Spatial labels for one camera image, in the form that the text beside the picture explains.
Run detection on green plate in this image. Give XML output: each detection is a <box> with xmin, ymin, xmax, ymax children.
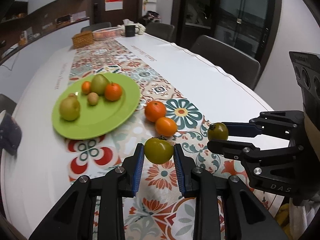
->
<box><xmin>52</xmin><ymin>72</ymin><xmax>141</xmax><ymax>140</ymax></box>

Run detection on small smooth orange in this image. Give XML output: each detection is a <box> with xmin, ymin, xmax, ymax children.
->
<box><xmin>81</xmin><ymin>81</ymin><xmax>92</xmax><ymax>95</ymax></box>

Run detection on large orange with stem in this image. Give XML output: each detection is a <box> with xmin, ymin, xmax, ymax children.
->
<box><xmin>104</xmin><ymin>82</ymin><xmax>123</xmax><ymax>102</ymax></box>

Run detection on dimpled mandarin orange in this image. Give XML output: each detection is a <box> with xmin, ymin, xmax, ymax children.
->
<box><xmin>145</xmin><ymin>101</ymin><xmax>167</xmax><ymax>123</ymax></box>

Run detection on grey chair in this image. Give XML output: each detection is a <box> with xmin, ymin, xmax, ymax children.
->
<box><xmin>0</xmin><ymin>94</ymin><xmax>17</xmax><ymax>115</ymax></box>
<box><xmin>145</xmin><ymin>22</ymin><xmax>175</xmax><ymax>43</ymax></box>
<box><xmin>190</xmin><ymin>35</ymin><xmax>261</xmax><ymax>90</ymax></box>
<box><xmin>80</xmin><ymin>22</ymin><xmax>112</xmax><ymax>33</ymax></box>

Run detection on white lower cabinets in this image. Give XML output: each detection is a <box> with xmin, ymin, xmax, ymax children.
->
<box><xmin>0</xmin><ymin>20</ymin><xmax>90</xmax><ymax>95</ymax></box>

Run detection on yellow cloth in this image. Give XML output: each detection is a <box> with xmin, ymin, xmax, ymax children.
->
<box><xmin>276</xmin><ymin>203</ymin><xmax>293</xmax><ymax>233</ymax></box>

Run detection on black countertop appliance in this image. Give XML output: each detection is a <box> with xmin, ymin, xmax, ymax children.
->
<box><xmin>56</xmin><ymin>16</ymin><xmax>73</xmax><ymax>26</ymax></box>

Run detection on glass sliding door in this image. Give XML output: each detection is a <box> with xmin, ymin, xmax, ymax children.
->
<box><xmin>172</xmin><ymin>0</ymin><xmax>282</xmax><ymax>60</ymax></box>

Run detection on black bag on stool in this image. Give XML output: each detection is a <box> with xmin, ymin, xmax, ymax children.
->
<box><xmin>143</xmin><ymin>11</ymin><xmax>162</xmax><ymax>25</ymax></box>

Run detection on dark wooden door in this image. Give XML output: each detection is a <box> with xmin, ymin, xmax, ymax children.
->
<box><xmin>90</xmin><ymin>0</ymin><xmax>143</xmax><ymax>28</ymax></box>

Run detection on wicker basket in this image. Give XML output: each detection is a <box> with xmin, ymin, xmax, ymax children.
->
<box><xmin>72</xmin><ymin>31</ymin><xmax>94</xmax><ymax>48</ymax></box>

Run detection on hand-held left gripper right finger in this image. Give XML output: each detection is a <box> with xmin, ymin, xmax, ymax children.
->
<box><xmin>174</xmin><ymin>144</ymin><xmax>288</xmax><ymax>240</ymax></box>

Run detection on white tissue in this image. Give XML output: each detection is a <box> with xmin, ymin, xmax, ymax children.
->
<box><xmin>117</xmin><ymin>19</ymin><xmax>137</xmax><ymax>28</ymax></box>

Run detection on clear plastic container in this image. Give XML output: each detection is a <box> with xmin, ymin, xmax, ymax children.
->
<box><xmin>92</xmin><ymin>27</ymin><xmax>122</xmax><ymax>41</ymax></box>

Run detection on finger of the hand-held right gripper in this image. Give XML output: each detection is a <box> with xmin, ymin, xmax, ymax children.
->
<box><xmin>207</xmin><ymin>140</ymin><xmax>304</xmax><ymax>196</ymax></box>
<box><xmin>222</xmin><ymin>110</ymin><xmax>304</xmax><ymax>141</ymax></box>

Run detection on white tablecloth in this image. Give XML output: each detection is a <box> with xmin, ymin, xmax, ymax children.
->
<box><xmin>0</xmin><ymin>29</ymin><xmax>304</xmax><ymax>240</ymax></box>

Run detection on round yellow-green pear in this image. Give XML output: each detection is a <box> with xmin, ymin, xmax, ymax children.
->
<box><xmin>59</xmin><ymin>96</ymin><xmax>81</xmax><ymax>121</ymax></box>

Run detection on green tomato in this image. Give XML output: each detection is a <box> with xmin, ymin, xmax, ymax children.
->
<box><xmin>144</xmin><ymin>135</ymin><xmax>174</xmax><ymax>165</ymax></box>
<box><xmin>207</xmin><ymin>122</ymin><xmax>229</xmax><ymax>141</ymax></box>

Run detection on patterned table runner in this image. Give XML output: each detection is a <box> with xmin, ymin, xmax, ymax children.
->
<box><xmin>67</xmin><ymin>37</ymin><xmax>285</xmax><ymax>240</ymax></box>

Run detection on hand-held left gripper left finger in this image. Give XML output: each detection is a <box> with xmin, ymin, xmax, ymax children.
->
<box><xmin>29</xmin><ymin>144</ymin><xmax>144</xmax><ymax>240</ymax></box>

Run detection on black mug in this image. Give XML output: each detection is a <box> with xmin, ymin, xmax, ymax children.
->
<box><xmin>124</xmin><ymin>25</ymin><xmax>139</xmax><ymax>37</ymax></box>

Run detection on pointed green pear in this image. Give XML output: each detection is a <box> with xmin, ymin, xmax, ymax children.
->
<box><xmin>90</xmin><ymin>74</ymin><xmax>110</xmax><ymax>96</ymax></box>

